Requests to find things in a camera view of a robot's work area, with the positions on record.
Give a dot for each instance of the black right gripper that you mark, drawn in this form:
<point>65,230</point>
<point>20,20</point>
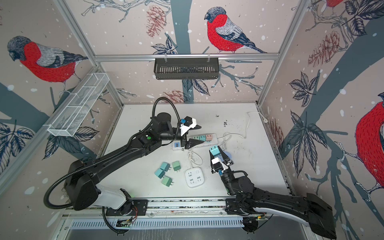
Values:
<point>226,157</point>

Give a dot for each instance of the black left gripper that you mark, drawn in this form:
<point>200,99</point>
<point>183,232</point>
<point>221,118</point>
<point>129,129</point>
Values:
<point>190,143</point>

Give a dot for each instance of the teal charger plug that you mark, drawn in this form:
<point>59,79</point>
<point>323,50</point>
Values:
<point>160,173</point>
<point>215,151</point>
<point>202,138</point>
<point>165,166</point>

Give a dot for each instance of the pink USB charger plug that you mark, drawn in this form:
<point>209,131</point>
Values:
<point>209,137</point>

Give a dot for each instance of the white multicolour power strip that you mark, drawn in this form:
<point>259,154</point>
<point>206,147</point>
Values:
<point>211,143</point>

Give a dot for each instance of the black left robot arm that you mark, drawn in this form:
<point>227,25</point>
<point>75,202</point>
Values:
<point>82,183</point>

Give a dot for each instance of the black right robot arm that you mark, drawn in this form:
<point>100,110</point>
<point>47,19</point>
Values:
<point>246,200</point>

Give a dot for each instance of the green charger plug bottom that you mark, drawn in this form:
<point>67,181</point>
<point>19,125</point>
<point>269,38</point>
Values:
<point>167,181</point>

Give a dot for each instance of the blue square socket cube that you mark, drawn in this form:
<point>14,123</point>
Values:
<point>228,154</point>

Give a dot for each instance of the white square socket cube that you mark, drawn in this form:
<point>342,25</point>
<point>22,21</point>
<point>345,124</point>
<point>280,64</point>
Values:
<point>194,177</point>

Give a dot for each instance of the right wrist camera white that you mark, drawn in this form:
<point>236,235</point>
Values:
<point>216,166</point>

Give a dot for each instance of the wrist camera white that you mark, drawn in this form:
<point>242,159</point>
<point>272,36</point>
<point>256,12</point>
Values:
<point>216,166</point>
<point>186,124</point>

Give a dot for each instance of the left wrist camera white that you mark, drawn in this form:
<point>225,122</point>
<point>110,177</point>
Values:
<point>186,124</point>

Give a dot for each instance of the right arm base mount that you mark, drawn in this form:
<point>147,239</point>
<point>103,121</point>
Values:
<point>234,207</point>

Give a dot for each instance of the black wall shelf basket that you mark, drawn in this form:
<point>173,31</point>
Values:
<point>186,68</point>

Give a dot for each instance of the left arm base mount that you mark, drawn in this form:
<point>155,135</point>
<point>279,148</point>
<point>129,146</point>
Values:
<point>135,207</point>

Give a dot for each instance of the white wire mesh shelf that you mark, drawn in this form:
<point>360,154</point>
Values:
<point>71,117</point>

